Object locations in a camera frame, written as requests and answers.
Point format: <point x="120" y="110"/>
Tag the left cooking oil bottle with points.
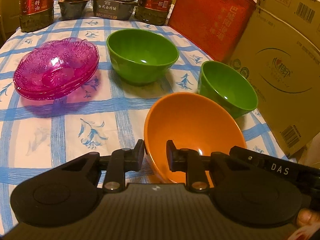
<point x="36" y="14"/>

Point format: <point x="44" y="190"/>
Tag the right cooking oil bottle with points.
<point x="153" y="12"/>

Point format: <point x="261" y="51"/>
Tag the blue checked tablecloth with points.
<point x="102" y="115"/>

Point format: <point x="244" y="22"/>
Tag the orange plastic bowl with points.
<point x="190" y="121"/>

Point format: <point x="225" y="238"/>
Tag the black instant rice box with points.
<point x="113" y="10"/>

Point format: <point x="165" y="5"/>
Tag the dark instant food cup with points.
<point x="72" y="10"/>

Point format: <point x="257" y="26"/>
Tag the red tote bag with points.
<point x="215" y="26"/>

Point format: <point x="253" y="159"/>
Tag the operator hand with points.
<point x="307" y="217"/>

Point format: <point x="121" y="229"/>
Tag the cooking oil bottle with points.
<point x="36" y="14"/>
<point x="153" y="12"/>

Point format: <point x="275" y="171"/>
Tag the large green plastic bowl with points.
<point x="140" y="57"/>

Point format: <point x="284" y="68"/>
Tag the pink translucent plastic plates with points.
<point x="56" y="68"/>

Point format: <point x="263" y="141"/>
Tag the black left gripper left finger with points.
<point x="118" y="163"/>

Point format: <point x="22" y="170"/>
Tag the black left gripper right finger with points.
<point x="193" y="165"/>

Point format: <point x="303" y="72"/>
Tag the large cardboard box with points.
<point x="278" y="54"/>

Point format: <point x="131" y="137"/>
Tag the small green plastic bowl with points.
<point x="225" y="86"/>

